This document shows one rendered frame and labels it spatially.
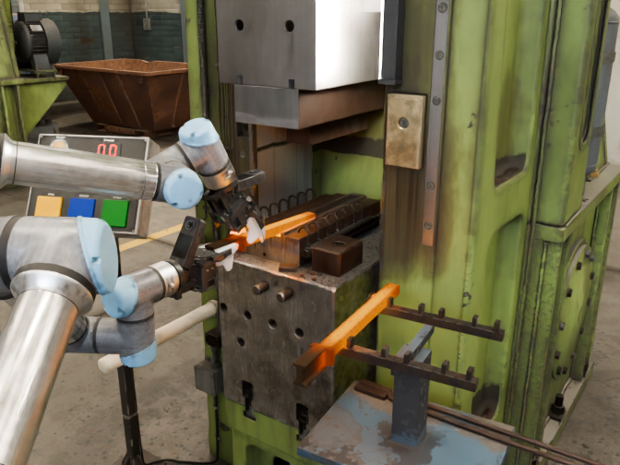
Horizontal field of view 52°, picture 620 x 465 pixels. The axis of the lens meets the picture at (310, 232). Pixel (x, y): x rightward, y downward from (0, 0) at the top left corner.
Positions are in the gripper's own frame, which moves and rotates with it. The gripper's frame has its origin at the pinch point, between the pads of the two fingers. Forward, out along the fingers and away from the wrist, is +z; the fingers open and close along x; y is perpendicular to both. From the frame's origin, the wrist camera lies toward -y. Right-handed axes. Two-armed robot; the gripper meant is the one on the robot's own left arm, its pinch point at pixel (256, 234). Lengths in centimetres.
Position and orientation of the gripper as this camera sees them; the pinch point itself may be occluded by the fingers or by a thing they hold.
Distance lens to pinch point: 158.9
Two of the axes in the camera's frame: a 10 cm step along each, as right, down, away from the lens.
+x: 8.2, 1.9, -5.4
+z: 2.8, 6.9, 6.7
